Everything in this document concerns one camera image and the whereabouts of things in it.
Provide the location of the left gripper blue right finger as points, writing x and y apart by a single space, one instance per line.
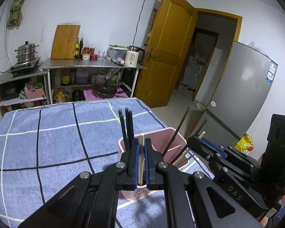
192 200

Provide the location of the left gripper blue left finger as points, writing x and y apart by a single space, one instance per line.
90 200

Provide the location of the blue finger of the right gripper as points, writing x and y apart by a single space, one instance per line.
204 150
213 144

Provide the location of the steel kitchen counter left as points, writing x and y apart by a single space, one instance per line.
11 86

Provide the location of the yellow snack bag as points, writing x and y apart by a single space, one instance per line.
245 143

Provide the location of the pink plastic utensil basket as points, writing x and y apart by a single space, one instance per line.
159 139

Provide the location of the silver refrigerator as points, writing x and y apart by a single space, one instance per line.
238 98

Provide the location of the blue checked tablecloth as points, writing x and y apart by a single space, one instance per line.
43 149

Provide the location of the yellow wooden door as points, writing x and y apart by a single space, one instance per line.
167 48

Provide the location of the black wok pan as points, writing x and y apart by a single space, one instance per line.
107 91

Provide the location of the white electric kettle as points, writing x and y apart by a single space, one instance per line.
134 56

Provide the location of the pink small basket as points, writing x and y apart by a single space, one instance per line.
35 93

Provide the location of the clear plastic storage box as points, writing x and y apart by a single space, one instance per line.
116 53

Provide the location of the black induction cooker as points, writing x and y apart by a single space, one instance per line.
24 67

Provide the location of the red lidded jar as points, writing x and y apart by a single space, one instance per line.
88 54

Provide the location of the wooden cutting board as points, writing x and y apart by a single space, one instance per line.
64 41

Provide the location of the dark sauce bottle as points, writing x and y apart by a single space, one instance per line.
80 47

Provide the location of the stainless steel steamer pot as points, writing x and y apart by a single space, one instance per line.
26 52

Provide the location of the green hanging cloth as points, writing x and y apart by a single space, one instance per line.
15 15

